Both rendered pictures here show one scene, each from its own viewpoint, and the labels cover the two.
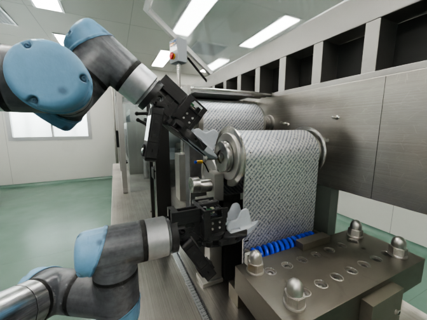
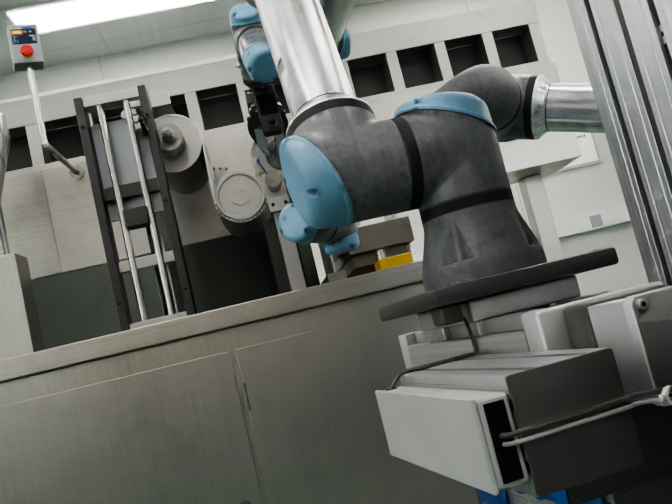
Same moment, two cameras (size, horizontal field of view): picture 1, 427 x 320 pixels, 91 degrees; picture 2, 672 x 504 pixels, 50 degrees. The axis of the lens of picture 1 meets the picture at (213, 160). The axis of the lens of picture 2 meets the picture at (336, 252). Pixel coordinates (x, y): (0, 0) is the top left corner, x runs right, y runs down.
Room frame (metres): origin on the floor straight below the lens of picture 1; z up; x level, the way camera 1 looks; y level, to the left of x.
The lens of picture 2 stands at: (-0.11, 1.57, 0.80)
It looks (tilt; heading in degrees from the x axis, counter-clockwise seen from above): 6 degrees up; 289
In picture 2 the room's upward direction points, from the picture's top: 14 degrees counter-clockwise
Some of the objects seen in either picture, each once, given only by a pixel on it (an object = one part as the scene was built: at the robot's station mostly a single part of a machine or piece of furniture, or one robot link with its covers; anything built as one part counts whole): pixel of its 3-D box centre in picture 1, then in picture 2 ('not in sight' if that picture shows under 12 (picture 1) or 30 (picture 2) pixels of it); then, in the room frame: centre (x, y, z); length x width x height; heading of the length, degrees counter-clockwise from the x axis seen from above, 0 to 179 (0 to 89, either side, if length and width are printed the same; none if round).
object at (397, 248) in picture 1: (398, 245); not in sight; (0.44, -0.42, 1.05); 0.04 x 0.04 x 0.04
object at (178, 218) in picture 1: (197, 225); not in sight; (0.41, 0.03, 1.12); 0.12 x 0.08 x 0.09; 115
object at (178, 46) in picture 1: (176, 51); (25, 46); (1.02, 0.17, 1.66); 0.07 x 0.07 x 0.10; 43
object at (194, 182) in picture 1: (194, 185); (273, 178); (0.51, 0.05, 1.18); 0.04 x 0.02 x 0.04; 25
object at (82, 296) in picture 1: (109, 295); (333, 225); (0.35, 0.19, 1.01); 0.11 x 0.08 x 0.11; 83
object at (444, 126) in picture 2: not in sight; (446, 152); (0.02, 0.67, 0.98); 0.13 x 0.12 x 0.14; 29
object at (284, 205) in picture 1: (282, 209); not in sight; (0.51, -0.18, 1.11); 0.23 x 0.01 x 0.18; 115
